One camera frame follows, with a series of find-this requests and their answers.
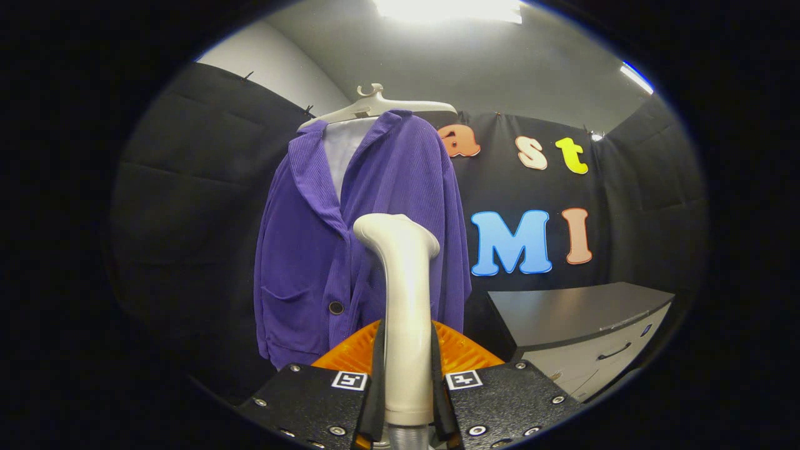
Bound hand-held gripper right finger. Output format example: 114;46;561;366
430;320;582;450

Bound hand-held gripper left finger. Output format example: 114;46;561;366
237;319;386;450

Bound white garment steamer head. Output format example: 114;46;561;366
353;213;441;427

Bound purple corduroy jacket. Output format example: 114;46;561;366
253;110;473;371

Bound grey cabinet with dark top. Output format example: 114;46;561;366
487;281;677;404

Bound white ironing pad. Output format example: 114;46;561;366
323;117;379;202

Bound cream plastic hanger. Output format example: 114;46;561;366
297;83;459;132

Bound double ceiling light panel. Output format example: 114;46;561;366
620;61;654;94

